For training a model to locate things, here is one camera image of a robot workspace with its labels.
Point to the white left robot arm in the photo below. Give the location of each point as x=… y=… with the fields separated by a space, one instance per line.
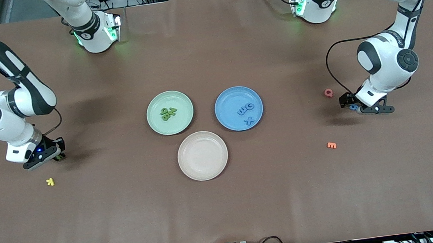
x=384 y=72

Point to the blue foam number nine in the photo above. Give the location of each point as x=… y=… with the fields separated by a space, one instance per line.
x=353 y=108

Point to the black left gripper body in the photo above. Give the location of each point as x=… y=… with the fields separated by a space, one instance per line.
x=346 y=99

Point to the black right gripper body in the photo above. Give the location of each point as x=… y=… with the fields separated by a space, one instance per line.
x=55 y=143

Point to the blue plate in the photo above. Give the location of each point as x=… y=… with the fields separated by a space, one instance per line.
x=230 y=99

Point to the yellow foam letter K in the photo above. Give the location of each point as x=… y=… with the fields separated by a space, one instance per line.
x=50 y=182

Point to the green foam letter B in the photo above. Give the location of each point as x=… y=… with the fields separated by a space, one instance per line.
x=166 y=117

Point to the blue foam letter E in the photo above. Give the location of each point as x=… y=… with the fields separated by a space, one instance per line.
x=242 y=111

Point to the pale green plate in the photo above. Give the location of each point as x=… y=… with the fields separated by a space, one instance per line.
x=171 y=127

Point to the green foam letter P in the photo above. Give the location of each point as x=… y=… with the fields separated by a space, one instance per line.
x=162 y=111

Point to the green foam letter N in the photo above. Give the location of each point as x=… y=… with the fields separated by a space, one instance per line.
x=173 y=110

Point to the red foam letter Q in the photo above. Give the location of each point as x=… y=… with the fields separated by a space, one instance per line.
x=325 y=93

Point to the brown table cover sheet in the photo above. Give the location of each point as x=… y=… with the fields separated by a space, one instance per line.
x=227 y=211

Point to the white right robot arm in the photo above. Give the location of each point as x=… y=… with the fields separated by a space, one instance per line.
x=6 y=126

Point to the blue foam letter X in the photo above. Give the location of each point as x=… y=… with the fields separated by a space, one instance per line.
x=249 y=120

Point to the blue foam letter G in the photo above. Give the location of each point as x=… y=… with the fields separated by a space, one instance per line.
x=247 y=107

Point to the orange foam letter E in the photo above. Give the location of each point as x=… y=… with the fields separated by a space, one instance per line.
x=331 y=147

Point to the beige plate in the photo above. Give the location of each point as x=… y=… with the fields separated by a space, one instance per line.
x=202 y=155

